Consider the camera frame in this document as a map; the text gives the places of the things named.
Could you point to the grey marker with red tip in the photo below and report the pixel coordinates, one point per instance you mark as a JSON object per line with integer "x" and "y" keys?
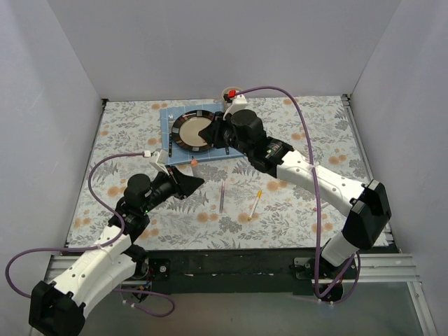
{"x": 195, "y": 167}

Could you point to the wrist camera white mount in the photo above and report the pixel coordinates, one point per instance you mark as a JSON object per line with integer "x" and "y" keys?
{"x": 157, "y": 159}
{"x": 238, "y": 103}

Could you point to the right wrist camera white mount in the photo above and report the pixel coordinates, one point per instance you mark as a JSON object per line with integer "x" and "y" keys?
{"x": 238, "y": 103}

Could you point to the light blue checked placemat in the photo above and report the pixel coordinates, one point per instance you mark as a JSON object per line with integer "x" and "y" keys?
{"x": 181, "y": 156}

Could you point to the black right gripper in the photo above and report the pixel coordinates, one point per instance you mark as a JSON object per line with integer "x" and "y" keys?
{"x": 219, "y": 132}

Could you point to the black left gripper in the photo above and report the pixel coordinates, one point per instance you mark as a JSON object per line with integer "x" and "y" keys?
{"x": 173, "y": 183}

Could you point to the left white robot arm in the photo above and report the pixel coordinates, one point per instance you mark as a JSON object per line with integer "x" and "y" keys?
{"x": 62, "y": 306}

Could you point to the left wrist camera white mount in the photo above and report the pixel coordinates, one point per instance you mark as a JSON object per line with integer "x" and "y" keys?
{"x": 157, "y": 159}

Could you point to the purple pen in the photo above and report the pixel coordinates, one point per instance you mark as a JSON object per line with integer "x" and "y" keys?
{"x": 222, "y": 197}

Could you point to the white marker with yellow tip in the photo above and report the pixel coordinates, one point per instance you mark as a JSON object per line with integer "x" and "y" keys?
{"x": 253, "y": 208}

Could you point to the black handled fork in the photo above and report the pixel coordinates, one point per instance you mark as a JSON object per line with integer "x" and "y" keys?
{"x": 170, "y": 125}

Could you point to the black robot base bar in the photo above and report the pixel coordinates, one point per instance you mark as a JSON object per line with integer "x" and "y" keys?
{"x": 260, "y": 270}

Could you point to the dark striped rim dinner plate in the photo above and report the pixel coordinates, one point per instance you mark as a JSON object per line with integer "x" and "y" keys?
{"x": 186, "y": 127}

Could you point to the beige floral ceramic mug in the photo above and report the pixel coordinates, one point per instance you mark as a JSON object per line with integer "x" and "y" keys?
{"x": 226, "y": 94}

